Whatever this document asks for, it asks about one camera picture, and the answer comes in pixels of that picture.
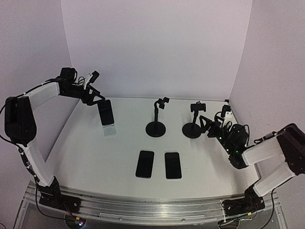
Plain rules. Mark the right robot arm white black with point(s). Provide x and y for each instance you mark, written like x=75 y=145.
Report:
x=283 y=150

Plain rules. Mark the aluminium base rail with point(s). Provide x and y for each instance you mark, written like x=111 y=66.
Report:
x=109 y=211

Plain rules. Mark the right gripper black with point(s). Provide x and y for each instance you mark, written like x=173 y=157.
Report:
x=204 y=128

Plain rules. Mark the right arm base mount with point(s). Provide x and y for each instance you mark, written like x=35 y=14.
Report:
x=250 y=203

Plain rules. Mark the black phone stand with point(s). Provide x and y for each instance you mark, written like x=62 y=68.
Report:
x=155 y=128
x=193 y=130

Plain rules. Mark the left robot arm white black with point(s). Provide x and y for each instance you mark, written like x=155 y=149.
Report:
x=19 y=122

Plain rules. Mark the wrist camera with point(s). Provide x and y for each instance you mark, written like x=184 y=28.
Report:
x=226 y=114
x=90 y=78

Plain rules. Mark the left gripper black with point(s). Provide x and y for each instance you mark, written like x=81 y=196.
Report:
x=85 y=99

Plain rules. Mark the black phone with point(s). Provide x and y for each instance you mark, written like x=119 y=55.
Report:
x=172 y=165
x=145 y=164
x=105 y=112

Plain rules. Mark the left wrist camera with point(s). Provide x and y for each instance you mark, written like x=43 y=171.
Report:
x=90 y=78

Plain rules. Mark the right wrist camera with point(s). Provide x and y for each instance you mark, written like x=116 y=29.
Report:
x=226 y=114

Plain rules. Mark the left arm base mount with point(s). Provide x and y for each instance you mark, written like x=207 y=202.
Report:
x=52 y=197

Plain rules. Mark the clear acrylic phone stand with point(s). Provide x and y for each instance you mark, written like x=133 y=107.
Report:
x=109 y=130

